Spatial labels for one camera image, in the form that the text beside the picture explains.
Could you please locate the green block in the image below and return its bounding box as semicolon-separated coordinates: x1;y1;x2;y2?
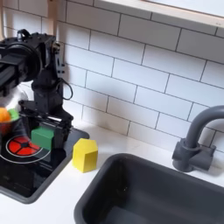
31;125;56;151

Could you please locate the steel pot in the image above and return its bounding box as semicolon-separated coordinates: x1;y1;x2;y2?
0;87;23;138

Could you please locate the orange toy carrot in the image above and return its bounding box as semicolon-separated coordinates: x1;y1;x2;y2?
0;107;20;123

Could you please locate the yellow block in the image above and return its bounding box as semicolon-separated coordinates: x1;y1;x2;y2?
72;137;99;174

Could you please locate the black stove top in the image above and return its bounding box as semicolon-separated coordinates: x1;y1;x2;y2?
0;125;90;205

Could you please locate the wooden spoon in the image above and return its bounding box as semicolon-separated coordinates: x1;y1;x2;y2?
47;0;60;39

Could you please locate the dark grey sink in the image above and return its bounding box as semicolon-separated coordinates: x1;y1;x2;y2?
73;152;224;224

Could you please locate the dark grey tap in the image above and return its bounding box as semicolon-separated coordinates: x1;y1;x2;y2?
171;105;224;173

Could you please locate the wooden shelf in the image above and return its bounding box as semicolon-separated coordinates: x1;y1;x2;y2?
93;0;224;29

